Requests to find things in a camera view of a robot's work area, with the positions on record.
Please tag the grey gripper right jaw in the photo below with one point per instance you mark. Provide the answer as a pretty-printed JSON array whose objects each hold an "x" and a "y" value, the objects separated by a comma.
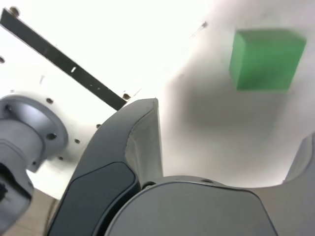
[{"x": 197, "y": 211}]

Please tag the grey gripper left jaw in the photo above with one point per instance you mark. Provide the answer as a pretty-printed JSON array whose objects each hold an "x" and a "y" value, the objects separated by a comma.
[{"x": 98, "y": 184}]

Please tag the green cube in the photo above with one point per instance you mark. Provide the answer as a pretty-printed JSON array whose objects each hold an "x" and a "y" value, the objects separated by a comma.
[{"x": 265, "y": 61}]

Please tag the black tape strip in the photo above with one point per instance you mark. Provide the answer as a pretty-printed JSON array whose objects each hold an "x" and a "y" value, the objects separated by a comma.
[{"x": 61, "y": 61}]

